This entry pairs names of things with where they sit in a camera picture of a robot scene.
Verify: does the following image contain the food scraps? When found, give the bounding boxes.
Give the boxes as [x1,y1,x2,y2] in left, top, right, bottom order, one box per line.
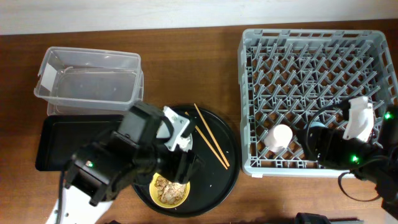
[154,176,187,205]

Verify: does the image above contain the yellow bowl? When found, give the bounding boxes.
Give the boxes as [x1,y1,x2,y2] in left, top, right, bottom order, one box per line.
[149,173,190,208]

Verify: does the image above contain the pink plastic cup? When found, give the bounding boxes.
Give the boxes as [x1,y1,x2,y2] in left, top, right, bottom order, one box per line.
[264,124,293,153]

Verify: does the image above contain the blue plastic cup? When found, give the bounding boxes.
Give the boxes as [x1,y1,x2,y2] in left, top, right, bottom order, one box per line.
[309,121,325,129]

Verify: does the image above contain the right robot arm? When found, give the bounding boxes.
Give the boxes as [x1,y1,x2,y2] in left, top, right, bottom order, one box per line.
[297,105,397,218]

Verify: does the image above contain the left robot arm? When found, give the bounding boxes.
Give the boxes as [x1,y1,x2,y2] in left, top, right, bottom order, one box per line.
[47,101,205,223]

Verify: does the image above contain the grey dishwasher rack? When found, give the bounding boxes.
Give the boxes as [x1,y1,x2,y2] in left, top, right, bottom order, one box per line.
[238,29,397,178]

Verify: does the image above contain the lower wooden chopstick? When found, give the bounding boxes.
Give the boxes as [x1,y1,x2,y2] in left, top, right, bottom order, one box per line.
[182,107,236,172]

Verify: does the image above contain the wooden chopstick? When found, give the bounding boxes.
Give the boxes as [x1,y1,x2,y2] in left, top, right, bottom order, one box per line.
[182,107,236,172]
[193,103,230,169]

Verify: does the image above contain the round black tray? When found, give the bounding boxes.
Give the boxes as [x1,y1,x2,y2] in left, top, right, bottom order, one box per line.
[132,108,241,218]

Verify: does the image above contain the upper wooden chopstick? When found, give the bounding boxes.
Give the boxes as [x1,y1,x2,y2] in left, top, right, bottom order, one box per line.
[193,103,230,169]

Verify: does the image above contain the black object at bottom edge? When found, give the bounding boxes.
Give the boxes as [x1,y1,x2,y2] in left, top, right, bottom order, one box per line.
[294,213,331,224]

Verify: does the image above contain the black rectangular tray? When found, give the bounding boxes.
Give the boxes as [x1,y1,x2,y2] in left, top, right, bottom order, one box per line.
[35,114,123,171]

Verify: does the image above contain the clear plastic bin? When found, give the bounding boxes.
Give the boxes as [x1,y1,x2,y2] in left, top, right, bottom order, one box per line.
[34,47,144,114]

